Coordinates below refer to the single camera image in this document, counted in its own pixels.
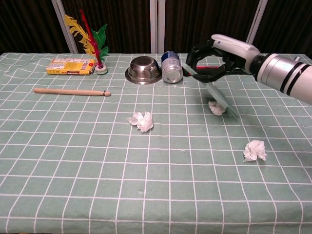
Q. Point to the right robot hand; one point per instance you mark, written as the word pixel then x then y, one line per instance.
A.
pixel 234 52

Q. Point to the small teal hand broom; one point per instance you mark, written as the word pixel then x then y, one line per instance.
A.
pixel 217 93

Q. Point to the tissue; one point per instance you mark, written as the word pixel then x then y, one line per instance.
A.
pixel 143 122
pixel 215 107
pixel 254 151

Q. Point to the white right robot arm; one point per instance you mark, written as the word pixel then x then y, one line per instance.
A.
pixel 285 73

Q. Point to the red and black claw hammer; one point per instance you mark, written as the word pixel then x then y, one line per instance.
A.
pixel 209 70

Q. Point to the dark pleated curtain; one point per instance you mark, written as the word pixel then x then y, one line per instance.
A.
pixel 200 24

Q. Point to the silver and blue drink can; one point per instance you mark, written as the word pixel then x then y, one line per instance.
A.
pixel 171 69

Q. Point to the stainless steel bowl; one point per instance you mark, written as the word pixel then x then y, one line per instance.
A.
pixel 143 69

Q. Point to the colourful feather shuttlecock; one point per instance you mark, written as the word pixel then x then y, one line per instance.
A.
pixel 97 52

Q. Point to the green checked tablecloth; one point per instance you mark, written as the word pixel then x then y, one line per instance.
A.
pixel 156 170

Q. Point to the yellow snack packet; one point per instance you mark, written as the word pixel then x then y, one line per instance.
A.
pixel 70 66

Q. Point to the wooden drumstick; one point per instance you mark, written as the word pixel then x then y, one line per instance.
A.
pixel 73 91

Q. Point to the white metal frame post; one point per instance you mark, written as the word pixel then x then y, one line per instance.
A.
pixel 254 22
pixel 64 26
pixel 157 26

